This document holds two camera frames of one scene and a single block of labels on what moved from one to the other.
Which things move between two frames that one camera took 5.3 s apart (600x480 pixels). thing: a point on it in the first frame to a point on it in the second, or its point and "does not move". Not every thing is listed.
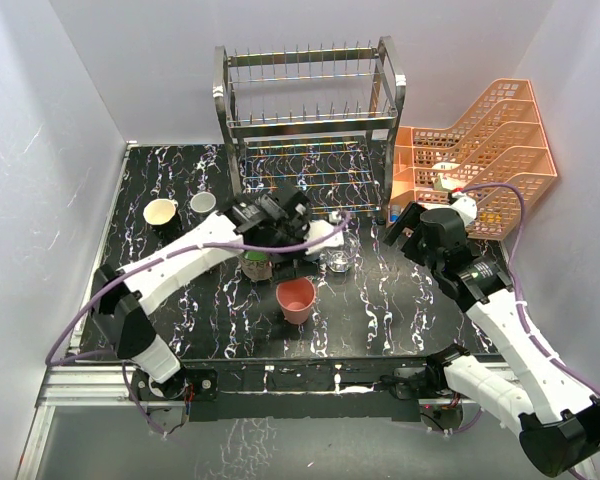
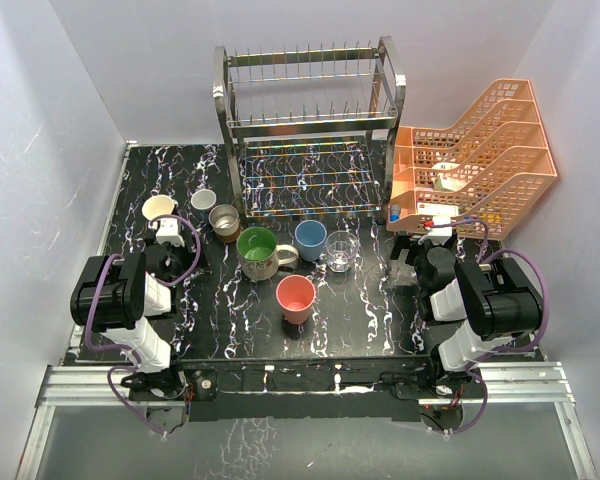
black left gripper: (283, 265) to (189, 256)
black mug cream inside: (160, 216) does not move
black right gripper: (408, 218) to (402, 241)
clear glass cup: (339, 259) does not move
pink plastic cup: (295, 297) does not move
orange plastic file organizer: (498, 153) does not move
